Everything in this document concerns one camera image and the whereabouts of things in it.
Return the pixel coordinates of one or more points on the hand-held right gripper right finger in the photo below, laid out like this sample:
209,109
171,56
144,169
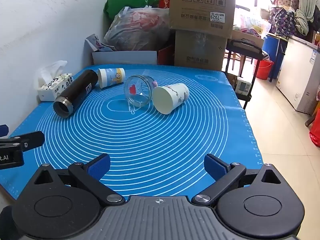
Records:
214,167

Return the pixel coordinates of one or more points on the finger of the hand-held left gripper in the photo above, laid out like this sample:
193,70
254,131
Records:
30,140
3,130

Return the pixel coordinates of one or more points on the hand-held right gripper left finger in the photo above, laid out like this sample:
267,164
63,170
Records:
99,167

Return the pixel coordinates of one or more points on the white floral paper cup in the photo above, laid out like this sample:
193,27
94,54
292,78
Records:
165,99

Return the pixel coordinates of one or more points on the paper cup with yellow cartoon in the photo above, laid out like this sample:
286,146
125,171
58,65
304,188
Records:
110,78

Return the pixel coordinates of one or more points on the white tissue pack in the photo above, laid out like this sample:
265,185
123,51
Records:
53,87

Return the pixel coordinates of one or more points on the blue silicone baking mat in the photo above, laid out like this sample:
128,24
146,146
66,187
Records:
150,135

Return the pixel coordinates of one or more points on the black thermos flask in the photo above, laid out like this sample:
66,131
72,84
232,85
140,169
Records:
77,88

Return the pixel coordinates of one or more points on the glass jar with red heart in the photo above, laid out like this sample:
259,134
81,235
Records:
140,93

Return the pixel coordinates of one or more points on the white blood pressure monitor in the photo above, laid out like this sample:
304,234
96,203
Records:
243,86

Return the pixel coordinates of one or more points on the red plastic bucket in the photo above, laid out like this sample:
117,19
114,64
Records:
263,69

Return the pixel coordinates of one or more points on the white open carton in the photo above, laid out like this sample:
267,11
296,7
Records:
125,57

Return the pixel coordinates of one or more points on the plain cardboard box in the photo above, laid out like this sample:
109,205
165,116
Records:
197,53

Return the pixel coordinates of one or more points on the small printed paper carton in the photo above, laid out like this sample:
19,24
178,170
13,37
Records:
96,42

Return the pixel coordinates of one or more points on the red cardboard box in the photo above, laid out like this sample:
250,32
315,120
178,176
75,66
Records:
165,55

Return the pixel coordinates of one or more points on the white chest freezer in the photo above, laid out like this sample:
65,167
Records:
297,75

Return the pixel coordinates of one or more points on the black utility cart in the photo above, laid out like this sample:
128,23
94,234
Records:
244,44

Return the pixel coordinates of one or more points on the blue plastic barrel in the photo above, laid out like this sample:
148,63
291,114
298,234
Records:
271,48

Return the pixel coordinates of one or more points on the cardboard tray box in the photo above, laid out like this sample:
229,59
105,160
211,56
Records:
247,38

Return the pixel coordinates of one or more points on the translucent bag with red contents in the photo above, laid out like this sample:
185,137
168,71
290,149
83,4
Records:
140,28

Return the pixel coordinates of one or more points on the pastel wrapped package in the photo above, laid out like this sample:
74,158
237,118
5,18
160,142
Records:
252,23

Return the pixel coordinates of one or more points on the purple patterned bag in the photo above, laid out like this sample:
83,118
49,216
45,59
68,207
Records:
282,21

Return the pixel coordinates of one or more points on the large cardboard box with label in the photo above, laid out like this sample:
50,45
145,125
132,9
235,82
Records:
200,3

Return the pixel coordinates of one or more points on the grey green bundled cloth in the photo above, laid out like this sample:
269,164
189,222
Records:
302,21

